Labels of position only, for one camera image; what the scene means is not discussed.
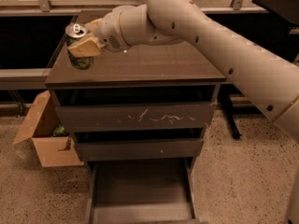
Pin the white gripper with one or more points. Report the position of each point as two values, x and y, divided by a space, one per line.
109 32

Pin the green soda can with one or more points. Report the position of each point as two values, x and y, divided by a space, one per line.
75 33

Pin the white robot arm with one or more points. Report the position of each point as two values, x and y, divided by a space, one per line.
162 22

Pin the grey top drawer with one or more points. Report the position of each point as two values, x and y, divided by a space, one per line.
93 110

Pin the grey drawer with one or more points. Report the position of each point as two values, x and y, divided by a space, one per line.
137 145
155 191
93 110

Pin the grey drawer cabinet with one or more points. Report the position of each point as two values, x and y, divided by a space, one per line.
172 73

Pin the grey middle drawer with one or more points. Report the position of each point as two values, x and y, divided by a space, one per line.
137 145

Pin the grey bottom drawer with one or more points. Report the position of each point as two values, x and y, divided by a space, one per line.
155 191

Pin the green item in box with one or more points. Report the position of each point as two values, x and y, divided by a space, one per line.
59 131

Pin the open cardboard box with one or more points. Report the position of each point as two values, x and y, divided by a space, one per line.
38 127

